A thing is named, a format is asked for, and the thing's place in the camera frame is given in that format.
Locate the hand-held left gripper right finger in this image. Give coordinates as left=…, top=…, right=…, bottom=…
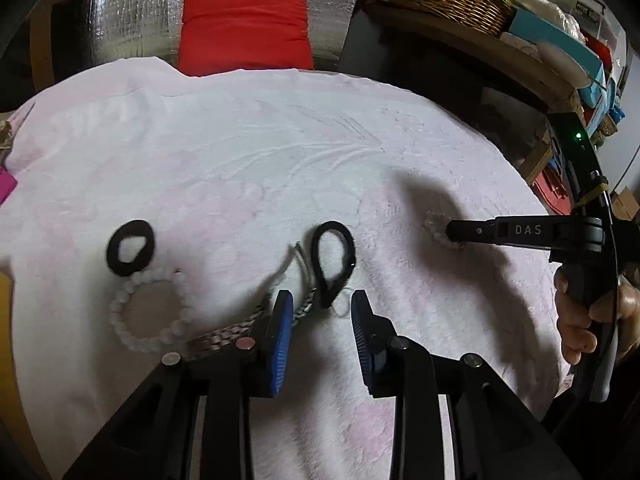
left=350, top=290, right=583, bottom=480

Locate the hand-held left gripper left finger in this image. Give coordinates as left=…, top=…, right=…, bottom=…
left=62, top=290, right=295, bottom=480

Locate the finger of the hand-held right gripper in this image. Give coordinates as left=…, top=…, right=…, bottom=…
left=445, top=216, right=566, bottom=250

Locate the metal watch band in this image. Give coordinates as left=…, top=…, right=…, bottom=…
left=185, top=242, right=321, bottom=363

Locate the person's right hand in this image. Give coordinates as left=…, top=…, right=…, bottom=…
left=554, top=267, right=640, bottom=366

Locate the coral folded cloth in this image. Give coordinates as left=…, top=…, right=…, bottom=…
left=532, top=165, right=576, bottom=216

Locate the cardboard box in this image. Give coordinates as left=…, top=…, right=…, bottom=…
left=611, top=186, right=640, bottom=221

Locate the white textured towel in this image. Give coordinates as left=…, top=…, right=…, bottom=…
left=0, top=57, right=576, bottom=480

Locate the wooden shelf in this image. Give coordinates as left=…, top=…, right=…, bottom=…
left=350, top=0, right=586, bottom=186

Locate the teal box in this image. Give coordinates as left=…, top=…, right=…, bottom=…
left=507, top=6, right=606, bottom=106

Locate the red cushion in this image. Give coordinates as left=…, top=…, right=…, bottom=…
left=177, top=0, right=315, bottom=77

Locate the magenta cloth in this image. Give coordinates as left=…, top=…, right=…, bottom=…
left=0, top=167, right=18, bottom=206

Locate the gold shiny ornament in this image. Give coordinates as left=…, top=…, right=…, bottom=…
left=0, top=115, right=21, bottom=161

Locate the silver foil insulation mat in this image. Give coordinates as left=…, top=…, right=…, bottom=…
left=85, top=0, right=371, bottom=76

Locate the black hair tie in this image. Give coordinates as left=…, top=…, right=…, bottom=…
left=106, top=220, right=155, bottom=277
left=311, top=221, right=357, bottom=310

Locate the white bead bracelet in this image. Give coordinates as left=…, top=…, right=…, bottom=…
left=109, top=270, right=193, bottom=356

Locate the wooden frame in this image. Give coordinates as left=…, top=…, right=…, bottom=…
left=27, top=0, right=96, bottom=91

